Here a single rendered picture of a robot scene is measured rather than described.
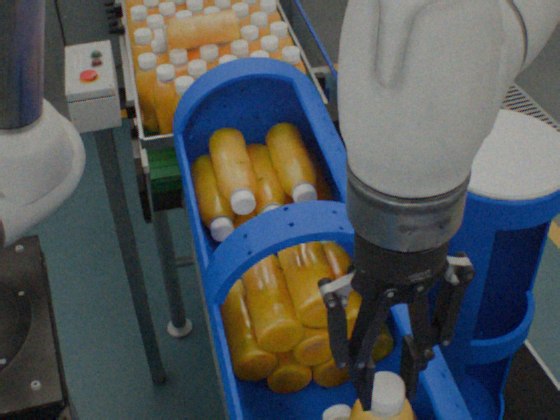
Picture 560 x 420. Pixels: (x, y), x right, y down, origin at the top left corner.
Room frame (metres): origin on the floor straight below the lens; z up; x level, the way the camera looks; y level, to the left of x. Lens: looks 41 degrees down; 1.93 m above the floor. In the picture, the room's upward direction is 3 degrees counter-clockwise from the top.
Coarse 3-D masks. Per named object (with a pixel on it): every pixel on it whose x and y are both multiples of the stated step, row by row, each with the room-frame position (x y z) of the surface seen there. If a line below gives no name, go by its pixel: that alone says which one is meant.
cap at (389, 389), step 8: (376, 376) 0.45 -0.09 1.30; (384, 376) 0.45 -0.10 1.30; (392, 376) 0.45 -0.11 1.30; (376, 384) 0.44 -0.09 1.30; (384, 384) 0.44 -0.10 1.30; (392, 384) 0.44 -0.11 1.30; (400, 384) 0.44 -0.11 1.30; (376, 392) 0.43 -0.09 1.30; (384, 392) 0.43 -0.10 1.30; (392, 392) 0.43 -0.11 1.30; (400, 392) 0.43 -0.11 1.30; (376, 400) 0.42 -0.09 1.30; (384, 400) 0.42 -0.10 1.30; (392, 400) 0.42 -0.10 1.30; (400, 400) 0.42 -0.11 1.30; (376, 408) 0.42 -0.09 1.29; (384, 408) 0.42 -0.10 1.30; (392, 408) 0.42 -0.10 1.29
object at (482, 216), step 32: (480, 224) 1.01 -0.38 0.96; (512, 224) 1.00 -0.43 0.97; (544, 224) 1.16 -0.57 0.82; (448, 256) 1.04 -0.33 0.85; (480, 256) 1.01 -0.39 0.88; (512, 256) 1.22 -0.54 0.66; (480, 288) 1.00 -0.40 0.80; (512, 288) 1.20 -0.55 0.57; (480, 320) 1.25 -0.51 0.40; (512, 320) 1.18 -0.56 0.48; (448, 352) 1.02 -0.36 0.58; (480, 352) 1.00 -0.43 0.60; (512, 352) 1.02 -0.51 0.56; (480, 384) 1.22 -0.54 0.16; (480, 416) 1.12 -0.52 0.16
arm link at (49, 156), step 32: (0, 0) 0.83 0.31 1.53; (32, 0) 0.86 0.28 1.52; (0, 32) 0.84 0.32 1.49; (32, 32) 0.86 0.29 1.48; (0, 64) 0.84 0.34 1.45; (32, 64) 0.86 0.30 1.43; (0, 96) 0.84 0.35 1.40; (32, 96) 0.87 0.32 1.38; (0, 128) 0.85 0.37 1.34; (32, 128) 0.87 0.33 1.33; (64, 128) 0.95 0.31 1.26; (0, 160) 0.82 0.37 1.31; (32, 160) 0.84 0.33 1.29; (64, 160) 0.89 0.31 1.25; (0, 192) 0.81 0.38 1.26; (32, 192) 0.83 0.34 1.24; (64, 192) 0.89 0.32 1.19; (0, 224) 0.79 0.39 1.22; (32, 224) 0.83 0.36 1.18
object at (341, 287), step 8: (352, 272) 0.43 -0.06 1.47; (336, 280) 0.43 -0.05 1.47; (344, 280) 0.43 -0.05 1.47; (320, 288) 0.43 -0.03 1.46; (328, 288) 0.42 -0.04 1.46; (336, 288) 0.42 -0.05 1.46; (344, 288) 0.42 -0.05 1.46; (352, 288) 0.42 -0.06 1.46; (344, 296) 0.42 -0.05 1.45; (344, 304) 0.41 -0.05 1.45
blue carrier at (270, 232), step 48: (192, 96) 1.13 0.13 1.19; (240, 96) 1.18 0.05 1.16; (288, 96) 1.19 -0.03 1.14; (192, 144) 1.16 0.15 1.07; (336, 144) 0.98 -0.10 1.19; (192, 192) 0.94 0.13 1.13; (336, 192) 1.04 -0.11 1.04; (240, 240) 0.75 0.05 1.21; (288, 240) 0.72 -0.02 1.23; (336, 240) 0.95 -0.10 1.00; (240, 384) 0.65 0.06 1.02; (432, 384) 0.50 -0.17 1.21
